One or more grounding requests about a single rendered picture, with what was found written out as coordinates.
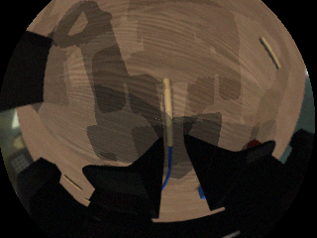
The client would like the blue block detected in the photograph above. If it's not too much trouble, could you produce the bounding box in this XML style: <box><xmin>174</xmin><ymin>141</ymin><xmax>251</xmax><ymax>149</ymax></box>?
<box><xmin>197</xmin><ymin>187</ymin><xmax>206</xmax><ymax>199</ymax></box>

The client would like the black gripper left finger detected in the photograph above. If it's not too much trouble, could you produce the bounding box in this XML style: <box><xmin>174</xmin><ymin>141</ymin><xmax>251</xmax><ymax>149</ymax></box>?
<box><xmin>82</xmin><ymin>138</ymin><xmax>163</xmax><ymax>218</ymax></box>

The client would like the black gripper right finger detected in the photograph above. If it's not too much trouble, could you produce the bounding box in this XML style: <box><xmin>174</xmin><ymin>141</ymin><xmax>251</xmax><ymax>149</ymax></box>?
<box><xmin>183</xmin><ymin>134</ymin><xmax>276</xmax><ymax>211</ymax></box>

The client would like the red block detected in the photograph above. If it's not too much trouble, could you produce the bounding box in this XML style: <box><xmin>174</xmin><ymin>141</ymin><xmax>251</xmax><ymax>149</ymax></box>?
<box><xmin>247</xmin><ymin>139</ymin><xmax>261</xmax><ymax>148</ymax></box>

